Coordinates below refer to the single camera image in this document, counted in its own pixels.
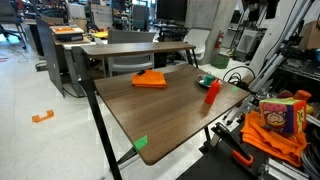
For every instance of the white plastic chair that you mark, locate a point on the white plastic chair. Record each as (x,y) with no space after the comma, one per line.
(198,41)

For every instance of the green plastic cup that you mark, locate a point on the green plastic cup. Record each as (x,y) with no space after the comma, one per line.
(209,80)

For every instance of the box with orange lid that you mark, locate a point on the box with orange lid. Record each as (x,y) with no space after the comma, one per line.
(67,32)

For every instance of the brown raised shelf board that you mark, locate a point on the brown raised shelf board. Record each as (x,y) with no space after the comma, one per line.
(133,48)

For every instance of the black computer monitor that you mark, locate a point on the black computer monitor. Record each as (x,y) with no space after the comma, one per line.
(171,10)

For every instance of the brown wooden table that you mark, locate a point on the brown wooden table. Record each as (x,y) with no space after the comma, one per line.
(96,113)

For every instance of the small black object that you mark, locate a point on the small black object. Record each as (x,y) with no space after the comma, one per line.
(141,72)

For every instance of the folded orange cloth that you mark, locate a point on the folded orange cloth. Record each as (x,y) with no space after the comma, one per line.
(150,80)

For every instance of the orange squeeze bottle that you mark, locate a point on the orange squeeze bottle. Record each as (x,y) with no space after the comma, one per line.
(212,92)

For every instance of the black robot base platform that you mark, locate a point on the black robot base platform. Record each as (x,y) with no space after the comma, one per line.
(216,166)

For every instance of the grey metal tripod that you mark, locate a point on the grey metal tripod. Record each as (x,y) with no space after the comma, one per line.
(276,60)

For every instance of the orange floor tape mark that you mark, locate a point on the orange floor tape mark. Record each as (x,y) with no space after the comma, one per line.
(42,117)

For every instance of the crumpled orange cloth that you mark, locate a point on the crumpled orange cloth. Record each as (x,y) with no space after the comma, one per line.
(263,138)

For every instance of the green bin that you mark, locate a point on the green bin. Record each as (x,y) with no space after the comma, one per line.
(220,61)

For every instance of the green tape piece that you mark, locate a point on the green tape piece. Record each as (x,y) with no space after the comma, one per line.
(235,89)
(140,143)

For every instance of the red fire extinguisher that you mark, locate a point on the red fire extinguisher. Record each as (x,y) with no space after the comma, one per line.
(219,40)

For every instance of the round metal bowl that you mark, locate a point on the round metal bowl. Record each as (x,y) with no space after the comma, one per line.
(200,81)

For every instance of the grey partition panel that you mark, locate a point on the grey partition panel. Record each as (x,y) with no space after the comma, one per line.
(50,56)

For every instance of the grey office chair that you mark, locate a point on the grey office chair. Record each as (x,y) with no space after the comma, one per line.
(131,63)

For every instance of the colourful plush cube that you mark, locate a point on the colourful plush cube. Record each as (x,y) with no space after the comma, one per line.
(280,115)

